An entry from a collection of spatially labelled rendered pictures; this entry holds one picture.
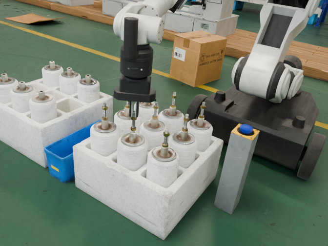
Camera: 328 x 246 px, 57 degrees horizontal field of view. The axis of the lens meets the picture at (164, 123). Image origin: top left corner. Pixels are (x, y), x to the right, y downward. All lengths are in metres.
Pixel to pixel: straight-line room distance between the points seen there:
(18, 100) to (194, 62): 1.15
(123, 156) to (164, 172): 0.14
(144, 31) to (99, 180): 0.51
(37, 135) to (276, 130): 0.93
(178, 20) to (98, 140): 2.32
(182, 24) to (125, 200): 2.39
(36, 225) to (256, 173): 0.86
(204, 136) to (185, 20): 2.18
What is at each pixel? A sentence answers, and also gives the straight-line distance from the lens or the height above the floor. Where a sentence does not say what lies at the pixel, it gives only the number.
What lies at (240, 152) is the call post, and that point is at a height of 0.26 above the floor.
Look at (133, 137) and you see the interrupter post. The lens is 0.93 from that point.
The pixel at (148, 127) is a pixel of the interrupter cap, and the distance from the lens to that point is 1.02.
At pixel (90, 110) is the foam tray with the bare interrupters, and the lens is 1.31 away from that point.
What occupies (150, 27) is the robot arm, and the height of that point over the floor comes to 0.61.
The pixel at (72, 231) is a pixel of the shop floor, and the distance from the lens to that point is 1.02.
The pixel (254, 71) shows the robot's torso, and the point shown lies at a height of 0.43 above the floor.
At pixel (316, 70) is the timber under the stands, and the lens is 2.73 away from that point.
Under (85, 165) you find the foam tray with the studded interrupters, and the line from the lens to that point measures 1.05.
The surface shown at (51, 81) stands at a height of 0.20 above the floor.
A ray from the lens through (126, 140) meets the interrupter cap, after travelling 0.94.
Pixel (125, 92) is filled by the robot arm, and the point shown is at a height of 0.43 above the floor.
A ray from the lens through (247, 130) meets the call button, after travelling 0.94.
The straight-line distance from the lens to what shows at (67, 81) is 1.41.
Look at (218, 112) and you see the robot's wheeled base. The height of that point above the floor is 0.18.
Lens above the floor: 0.77
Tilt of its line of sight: 30 degrees down
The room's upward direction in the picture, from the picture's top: 6 degrees clockwise
